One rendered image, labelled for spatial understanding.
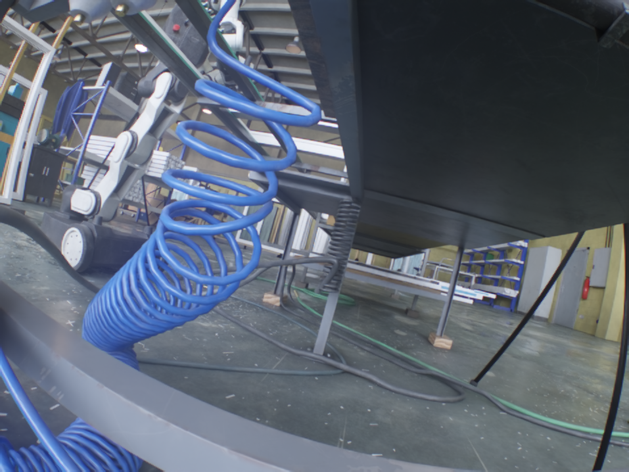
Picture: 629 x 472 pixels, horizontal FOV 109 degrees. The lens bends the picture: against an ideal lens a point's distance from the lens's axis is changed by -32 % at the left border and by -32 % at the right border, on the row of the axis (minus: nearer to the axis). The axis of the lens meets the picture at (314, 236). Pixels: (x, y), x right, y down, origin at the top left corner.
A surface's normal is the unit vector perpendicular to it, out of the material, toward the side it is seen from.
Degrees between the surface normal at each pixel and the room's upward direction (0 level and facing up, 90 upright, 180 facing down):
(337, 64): 180
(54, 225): 90
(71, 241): 90
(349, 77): 180
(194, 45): 102
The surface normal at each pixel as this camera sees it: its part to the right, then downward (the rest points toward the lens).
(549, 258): -0.15, -0.09
